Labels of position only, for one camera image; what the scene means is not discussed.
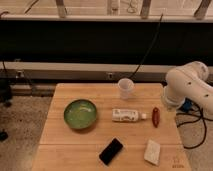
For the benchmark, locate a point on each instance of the white plastic bottle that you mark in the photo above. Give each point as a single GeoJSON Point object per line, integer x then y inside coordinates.
{"type": "Point", "coordinates": [127, 115]}

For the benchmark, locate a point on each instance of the blue box with cables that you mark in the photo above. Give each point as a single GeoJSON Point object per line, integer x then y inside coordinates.
{"type": "Point", "coordinates": [187, 105]}

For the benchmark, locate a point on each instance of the clear plastic cup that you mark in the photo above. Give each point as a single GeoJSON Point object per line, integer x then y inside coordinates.
{"type": "Point", "coordinates": [126, 87]}

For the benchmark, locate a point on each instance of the red sausage toy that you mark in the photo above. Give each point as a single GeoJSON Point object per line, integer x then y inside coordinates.
{"type": "Point", "coordinates": [155, 117]}

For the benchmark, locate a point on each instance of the black eraser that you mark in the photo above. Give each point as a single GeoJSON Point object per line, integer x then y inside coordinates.
{"type": "Point", "coordinates": [110, 151]}

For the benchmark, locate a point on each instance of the green bowl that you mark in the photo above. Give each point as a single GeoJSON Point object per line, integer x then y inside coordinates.
{"type": "Point", "coordinates": [80, 114]}

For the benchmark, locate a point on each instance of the white sponge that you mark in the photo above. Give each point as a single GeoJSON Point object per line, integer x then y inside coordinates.
{"type": "Point", "coordinates": [152, 152]}

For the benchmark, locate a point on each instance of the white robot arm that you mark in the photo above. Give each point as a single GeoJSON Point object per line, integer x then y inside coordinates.
{"type": "Point", "coordinates": [188, 81]}

